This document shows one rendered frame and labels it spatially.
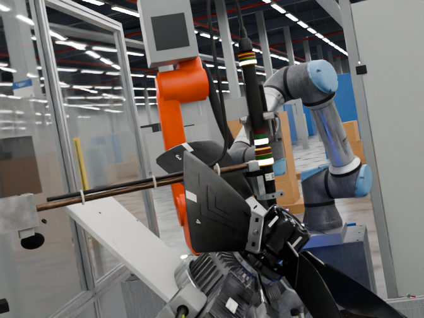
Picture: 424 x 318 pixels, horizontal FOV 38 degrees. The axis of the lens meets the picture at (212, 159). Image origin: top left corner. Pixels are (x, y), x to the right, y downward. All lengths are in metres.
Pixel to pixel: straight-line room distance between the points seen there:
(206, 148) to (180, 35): 3.95
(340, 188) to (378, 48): 1.29
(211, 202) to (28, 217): 0.38
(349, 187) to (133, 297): 1.02
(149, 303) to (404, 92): 2.21
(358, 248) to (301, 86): 0.60
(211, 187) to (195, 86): 4.32
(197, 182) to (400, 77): 2.24
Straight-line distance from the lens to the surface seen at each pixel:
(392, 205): 3.38
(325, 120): 2.11
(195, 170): 1.25
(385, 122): 3.34
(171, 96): 5.55
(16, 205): 1.32
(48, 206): 1.36
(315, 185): 2.27
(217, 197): 1.28
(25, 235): 1.35
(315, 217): 2.28
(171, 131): 5.59
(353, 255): 2.21
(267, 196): 1.52
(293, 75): 2.06
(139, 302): 1.48
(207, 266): 1.44
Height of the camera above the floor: 1.46
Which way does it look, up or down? 2 degrees down
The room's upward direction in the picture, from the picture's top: 10 degrees counter-clockwise
